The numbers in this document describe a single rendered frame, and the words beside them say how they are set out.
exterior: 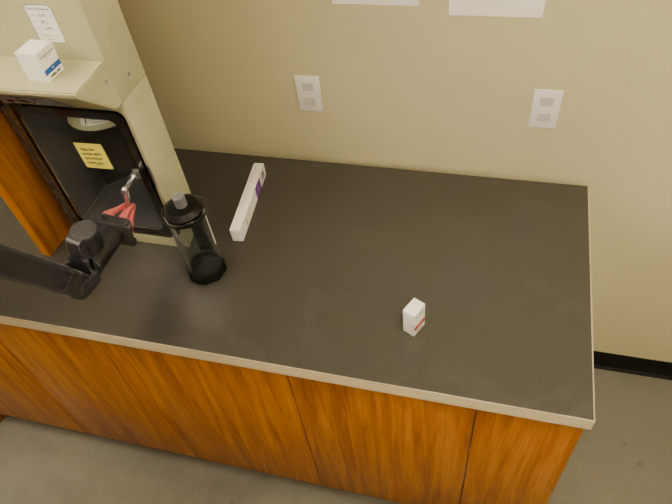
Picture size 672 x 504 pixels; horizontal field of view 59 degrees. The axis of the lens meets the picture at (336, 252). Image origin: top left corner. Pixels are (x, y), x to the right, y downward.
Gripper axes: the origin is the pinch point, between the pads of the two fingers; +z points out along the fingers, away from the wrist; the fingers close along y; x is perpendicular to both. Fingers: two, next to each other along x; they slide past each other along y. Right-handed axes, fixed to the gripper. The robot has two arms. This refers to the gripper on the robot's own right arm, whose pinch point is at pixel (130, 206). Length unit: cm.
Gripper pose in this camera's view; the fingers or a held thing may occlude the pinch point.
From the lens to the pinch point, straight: 153.9
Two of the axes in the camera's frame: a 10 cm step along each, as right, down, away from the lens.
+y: -9.7, -2.1, 1.2
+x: -0.4, 6.5, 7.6
